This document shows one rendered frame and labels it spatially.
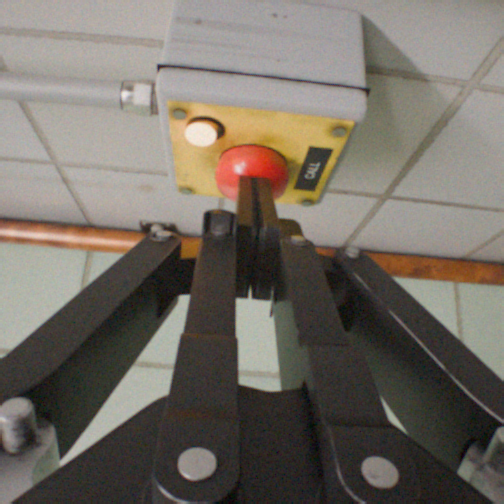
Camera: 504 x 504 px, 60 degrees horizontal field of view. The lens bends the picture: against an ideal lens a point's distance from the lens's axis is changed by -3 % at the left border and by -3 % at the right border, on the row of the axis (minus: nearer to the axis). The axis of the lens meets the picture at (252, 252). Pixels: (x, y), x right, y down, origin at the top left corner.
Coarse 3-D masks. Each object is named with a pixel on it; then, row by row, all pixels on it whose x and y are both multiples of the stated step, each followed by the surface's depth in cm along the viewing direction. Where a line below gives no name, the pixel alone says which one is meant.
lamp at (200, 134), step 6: (192, 126) 21; (198, 126) 21; (204, 126) 21; (210, 126) 21; (186, 132) 21; (192, 132) 21; (198, 132) 21; (204, 132) 21; (210, 132) 21; (192, 138) 21; (198, 138) 21; (204, 138) 21; (210, 138) 21; (198, 144) 22; (204, 144) 22
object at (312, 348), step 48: (288, 240) 15; (288, 288) 12; (288, 336) 12; (336, 336) 10; (288, 384) 11; (336, 384) 8; (336, 432) 7; (384, 432) 7; (336, 480) 6; (384, 480) 6
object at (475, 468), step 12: (480, 444) 9; (492, 444) 8; (468, 456) 8; (480, 456) 8; (492, 456) 8; (468, 468) 8; (480, 468) 8; (492, 468) 8; (468, 480) 8; (480, 480) 8; (492, 480) 8; (492, 492) 8
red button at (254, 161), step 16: (224, 160) 23; (240, 160) 22; (256, 160) 22; (272, 160) 23; (224, 176) 23; (256, 176) 22; (272, 176) 23; (288, 176) 24; (224, 192) 24; (272, 192) 23
